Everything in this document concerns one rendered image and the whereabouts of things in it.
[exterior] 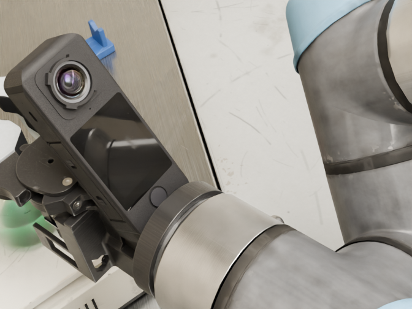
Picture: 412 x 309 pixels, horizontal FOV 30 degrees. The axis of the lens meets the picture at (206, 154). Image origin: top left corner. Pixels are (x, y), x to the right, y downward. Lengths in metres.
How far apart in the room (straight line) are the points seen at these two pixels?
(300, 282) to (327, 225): 0.36
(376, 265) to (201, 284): 0.09
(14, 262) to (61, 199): 0.22
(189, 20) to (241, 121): 0.18
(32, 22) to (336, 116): 0.64
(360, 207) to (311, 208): 0.31
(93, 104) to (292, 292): 0.14
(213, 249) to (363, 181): 0.10
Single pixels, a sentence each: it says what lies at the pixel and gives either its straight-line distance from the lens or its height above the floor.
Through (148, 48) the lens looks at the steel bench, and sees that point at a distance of 0.93.
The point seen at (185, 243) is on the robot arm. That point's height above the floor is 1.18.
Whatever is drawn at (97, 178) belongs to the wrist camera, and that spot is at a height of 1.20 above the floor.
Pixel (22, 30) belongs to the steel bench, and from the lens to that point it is 1.01.
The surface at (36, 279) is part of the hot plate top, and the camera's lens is 0.64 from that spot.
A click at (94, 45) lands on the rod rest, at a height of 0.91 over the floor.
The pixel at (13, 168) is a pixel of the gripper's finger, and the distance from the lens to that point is 0.47.
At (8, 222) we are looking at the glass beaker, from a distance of 0.62.
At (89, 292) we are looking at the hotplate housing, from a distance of 0.65.
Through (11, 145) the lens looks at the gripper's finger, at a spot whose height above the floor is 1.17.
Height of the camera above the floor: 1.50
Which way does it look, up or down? 49 degrees down
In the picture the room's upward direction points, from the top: 10 degrees counter-clockwise
